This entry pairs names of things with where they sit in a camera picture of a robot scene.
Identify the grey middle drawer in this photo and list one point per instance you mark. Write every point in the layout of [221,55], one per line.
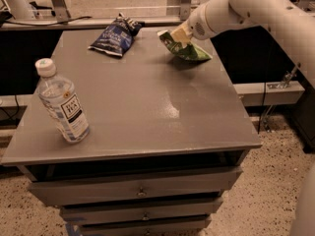
[141,211]

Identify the grey metal rail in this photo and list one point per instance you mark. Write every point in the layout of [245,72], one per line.
[98,22]

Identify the grey drawer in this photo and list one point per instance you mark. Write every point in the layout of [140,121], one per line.
[141,211]
[146,228]
[137,186]

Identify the white pipe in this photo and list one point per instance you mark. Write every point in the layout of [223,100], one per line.
[21,9]

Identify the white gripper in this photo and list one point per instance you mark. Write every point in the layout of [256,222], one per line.
[197,26]

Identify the grey bottom drawer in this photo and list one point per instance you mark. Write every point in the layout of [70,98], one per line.
[146,228]

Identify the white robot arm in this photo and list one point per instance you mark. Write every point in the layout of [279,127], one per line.
[292,28]

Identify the blue chip bag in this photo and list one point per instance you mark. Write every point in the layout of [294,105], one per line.
[118,37]

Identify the clear water bottle white cap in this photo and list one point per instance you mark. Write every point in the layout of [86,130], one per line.
[59,98]

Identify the green jalapeno chip bag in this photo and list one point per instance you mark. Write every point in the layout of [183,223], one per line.
[186,51]

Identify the grey drawer cabinet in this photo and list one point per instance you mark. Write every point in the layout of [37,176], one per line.
[148,112]

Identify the grey top drawer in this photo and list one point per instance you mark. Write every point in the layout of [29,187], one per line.
[137,186]

